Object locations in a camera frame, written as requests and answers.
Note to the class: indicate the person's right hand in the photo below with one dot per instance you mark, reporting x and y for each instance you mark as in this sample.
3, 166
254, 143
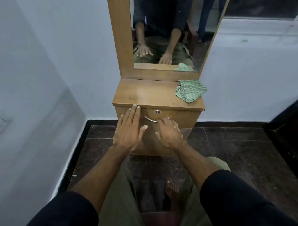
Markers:
171, 136

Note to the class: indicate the person's left hand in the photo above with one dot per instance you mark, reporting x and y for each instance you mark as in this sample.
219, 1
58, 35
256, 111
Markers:
128, 132

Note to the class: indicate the wooden drawer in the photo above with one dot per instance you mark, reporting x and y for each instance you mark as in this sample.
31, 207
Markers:
186, 118

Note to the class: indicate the person's right forearm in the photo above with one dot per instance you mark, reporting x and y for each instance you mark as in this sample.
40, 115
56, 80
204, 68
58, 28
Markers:
198, 165

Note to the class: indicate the person's left forearm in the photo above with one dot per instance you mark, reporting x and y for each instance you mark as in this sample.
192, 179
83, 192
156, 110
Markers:
104, 172

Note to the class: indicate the person's olive green trousers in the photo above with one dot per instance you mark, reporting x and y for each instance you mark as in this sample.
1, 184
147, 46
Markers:
116, 202

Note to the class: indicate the person's black right sleeve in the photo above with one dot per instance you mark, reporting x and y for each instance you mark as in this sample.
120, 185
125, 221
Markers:
237, 200

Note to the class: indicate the person's black sleeve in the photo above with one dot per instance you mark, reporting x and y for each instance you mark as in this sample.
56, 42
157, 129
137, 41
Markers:
237, 200
65, 209

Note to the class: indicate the person's black left sleeve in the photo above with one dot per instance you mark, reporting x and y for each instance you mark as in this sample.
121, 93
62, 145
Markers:
65, 209

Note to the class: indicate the wooden dressing table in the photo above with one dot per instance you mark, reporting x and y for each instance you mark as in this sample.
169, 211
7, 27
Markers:
144, 93

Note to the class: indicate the green striped cloth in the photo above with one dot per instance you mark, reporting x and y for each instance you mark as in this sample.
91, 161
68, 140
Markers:
189, 90

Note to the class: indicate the dark red stool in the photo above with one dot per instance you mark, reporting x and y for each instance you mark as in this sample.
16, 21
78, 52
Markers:
160, 218

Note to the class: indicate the dressing table mirror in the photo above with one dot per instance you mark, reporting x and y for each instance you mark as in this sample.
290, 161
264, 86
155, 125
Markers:
163, 23

